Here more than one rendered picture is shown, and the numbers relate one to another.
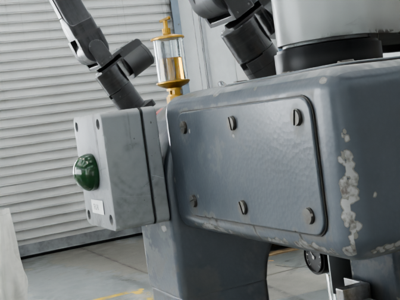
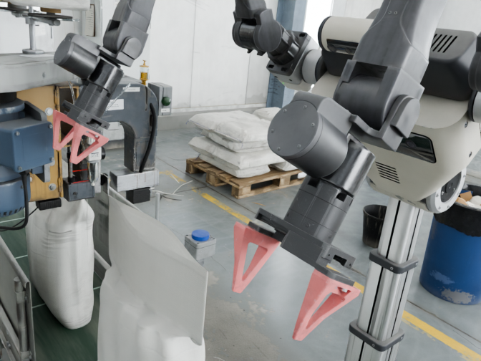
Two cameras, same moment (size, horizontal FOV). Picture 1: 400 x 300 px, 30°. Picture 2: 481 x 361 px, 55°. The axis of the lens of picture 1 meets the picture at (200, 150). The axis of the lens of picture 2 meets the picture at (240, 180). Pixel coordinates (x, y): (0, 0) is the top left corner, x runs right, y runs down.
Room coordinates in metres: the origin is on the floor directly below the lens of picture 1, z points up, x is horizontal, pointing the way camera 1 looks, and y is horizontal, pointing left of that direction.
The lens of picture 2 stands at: (2.04, -0.07, 1.56)
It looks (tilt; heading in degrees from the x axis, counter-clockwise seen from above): 20 degrees down; 164
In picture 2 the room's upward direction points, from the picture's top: 6 degrees clockwise
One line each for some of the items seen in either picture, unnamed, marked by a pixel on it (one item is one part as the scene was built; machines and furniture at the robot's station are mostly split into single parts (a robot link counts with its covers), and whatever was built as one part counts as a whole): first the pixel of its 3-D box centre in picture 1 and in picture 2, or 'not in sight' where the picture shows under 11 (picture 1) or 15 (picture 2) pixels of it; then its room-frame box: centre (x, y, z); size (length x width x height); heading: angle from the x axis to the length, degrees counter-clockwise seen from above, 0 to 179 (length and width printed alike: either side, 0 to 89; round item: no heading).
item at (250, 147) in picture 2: not in sight; (235, 137); (-2.09, 1.04, 0.44); 0.66 x 0.42 x 0.14; 19
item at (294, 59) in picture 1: (328, 60); not in sight; (0.64, -0.12, 1.35); 0.09 x 0.09 x 0.03
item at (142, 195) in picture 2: not in sight; (142, 192); (0.63, 0.02, 0.98); 0.09 x 0.05 x 0.05; 115
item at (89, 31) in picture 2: not in sight; (89, 20); (-3.24, -0.33, 1.34); 0.24 x 0.04 x 0.32; 25
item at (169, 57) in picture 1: (170, 60); (144, 72); (0.63, 0.01, 1.37); 0.03 x 0.02 x 0.03; 25
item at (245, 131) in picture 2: not in sight; (254, 130); (-1.92, 1.18, 0.56); 0.66 x 0.42 x 0.15; 115
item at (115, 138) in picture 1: (119, 167); (159, 98); (0.60, 0.07, 1.29); 0.08 x 0.05 x 0.09; 25
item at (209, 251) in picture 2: not in sight; (200, 244); (0.68, 0.21, 0.81); 0.08 x 0.08 x 0.06; 25
